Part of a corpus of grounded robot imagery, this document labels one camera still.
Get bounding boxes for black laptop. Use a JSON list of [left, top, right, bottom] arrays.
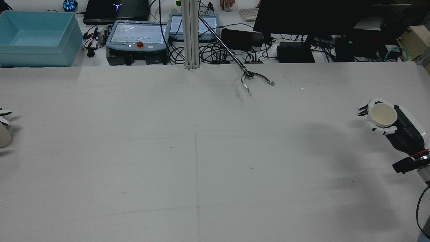
[[83, 0, 150, 25]]

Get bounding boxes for metal reach grabber tool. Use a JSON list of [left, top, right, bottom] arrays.
[[198, 13, 275, 93]]

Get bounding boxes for black electronics box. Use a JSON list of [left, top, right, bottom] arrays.
[[335, 35, 401, 62]]

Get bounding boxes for black computer monitor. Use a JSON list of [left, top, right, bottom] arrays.
[[253, 0, 430, 38]]

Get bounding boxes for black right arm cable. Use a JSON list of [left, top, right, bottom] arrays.
[[416, 184, 430, 233]]

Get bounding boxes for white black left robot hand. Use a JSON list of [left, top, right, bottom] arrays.
[[0, 108, 12, 126]]

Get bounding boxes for white paper cup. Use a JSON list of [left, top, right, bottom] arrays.
[[368, 103, 398, 128], [0, 124, 13, 148]]

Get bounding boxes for white keyboard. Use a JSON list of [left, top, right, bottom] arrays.
[[239, 7, 259, 22]]

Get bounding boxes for teal cable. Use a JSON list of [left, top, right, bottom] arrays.
[[384, 46, 409, 62]]

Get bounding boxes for aluminium profile post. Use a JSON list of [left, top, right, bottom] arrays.
[[183, 0, 202, 70]]

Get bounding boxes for black power brick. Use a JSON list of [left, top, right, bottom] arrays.
[[221, 29, 264, 51]]

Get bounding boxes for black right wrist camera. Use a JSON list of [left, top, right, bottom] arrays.
[[392, 156, 430, 174]]

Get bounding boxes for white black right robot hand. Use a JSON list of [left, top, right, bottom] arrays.
[[357, 98, 429, 157]]

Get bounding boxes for black power adapter box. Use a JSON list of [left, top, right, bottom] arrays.
[[276, 41, 315, 64]]

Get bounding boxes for teach pendant with red button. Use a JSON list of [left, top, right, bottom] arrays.
[[105, 20, 170, 66]]

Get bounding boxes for small circuit board with clips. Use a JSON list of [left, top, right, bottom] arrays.
[[83, 24, 113, 58]]

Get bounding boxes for grey teach pendant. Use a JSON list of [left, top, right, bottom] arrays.
[[167, 13, 221, 43]]

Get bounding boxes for light wooden box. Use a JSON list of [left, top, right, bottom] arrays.
[[397, 26, 430, 62]]

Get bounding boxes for light blue plastic bin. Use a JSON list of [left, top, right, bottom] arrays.
[[0, 10, 83, 68]]

